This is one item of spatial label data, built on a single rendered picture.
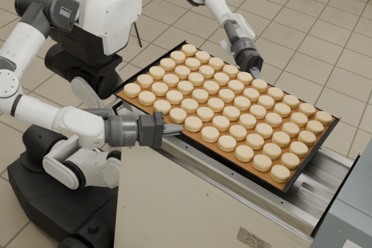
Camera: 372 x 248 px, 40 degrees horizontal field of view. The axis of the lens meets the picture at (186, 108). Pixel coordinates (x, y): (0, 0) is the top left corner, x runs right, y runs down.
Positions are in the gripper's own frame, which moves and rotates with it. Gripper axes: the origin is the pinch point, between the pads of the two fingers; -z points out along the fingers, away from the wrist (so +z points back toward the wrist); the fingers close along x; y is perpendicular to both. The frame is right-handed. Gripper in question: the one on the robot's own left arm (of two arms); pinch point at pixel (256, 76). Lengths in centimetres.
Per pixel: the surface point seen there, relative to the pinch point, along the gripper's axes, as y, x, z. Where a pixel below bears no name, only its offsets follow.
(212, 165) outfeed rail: -20.6, -9.7, -30.5
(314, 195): 10.1, -14.3, -40.6
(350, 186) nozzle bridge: -1, 18, -64
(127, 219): -41, -58, -12
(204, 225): -20, -35, -34
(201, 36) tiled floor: 34, -100, 179
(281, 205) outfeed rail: -4.0, -9.8, -46.6
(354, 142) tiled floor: 106, -101, 65
